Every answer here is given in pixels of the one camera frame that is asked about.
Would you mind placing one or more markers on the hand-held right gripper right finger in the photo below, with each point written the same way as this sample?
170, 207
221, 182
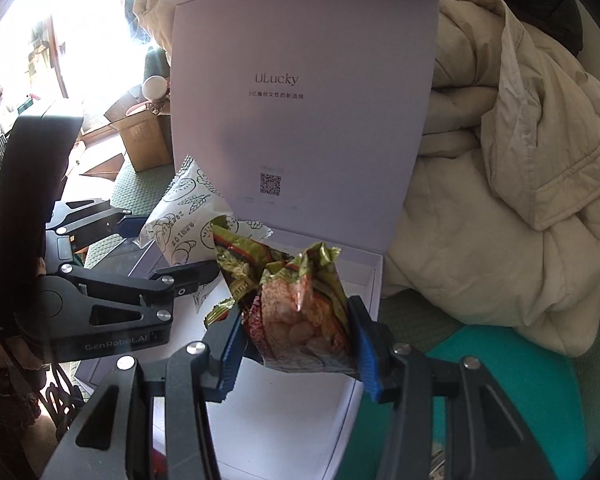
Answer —
367, 355

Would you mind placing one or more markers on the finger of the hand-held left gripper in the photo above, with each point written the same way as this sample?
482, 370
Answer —
195, 275
132, 227

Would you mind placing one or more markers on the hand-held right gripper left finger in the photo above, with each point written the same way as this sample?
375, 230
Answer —
230, 360

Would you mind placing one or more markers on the white bread packet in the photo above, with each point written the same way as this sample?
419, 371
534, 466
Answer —
190, 210

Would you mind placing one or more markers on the green snack packet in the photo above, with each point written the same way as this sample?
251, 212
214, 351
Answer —
290, 320

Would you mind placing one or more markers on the white gift box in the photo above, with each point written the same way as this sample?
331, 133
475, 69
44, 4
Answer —
305, 135

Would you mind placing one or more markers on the flat cardboard piece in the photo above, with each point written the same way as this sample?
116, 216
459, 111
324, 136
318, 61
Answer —
102, 167

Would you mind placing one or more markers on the small cardboard box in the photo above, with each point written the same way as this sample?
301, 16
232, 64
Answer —
145, 140

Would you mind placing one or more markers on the pink white round object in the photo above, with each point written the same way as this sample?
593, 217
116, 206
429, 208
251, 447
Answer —
155, 87

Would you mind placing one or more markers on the teal bubble mat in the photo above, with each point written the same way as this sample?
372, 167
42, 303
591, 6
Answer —
530, 385

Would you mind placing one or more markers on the beige padded jacket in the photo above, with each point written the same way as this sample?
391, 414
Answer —
505, 160

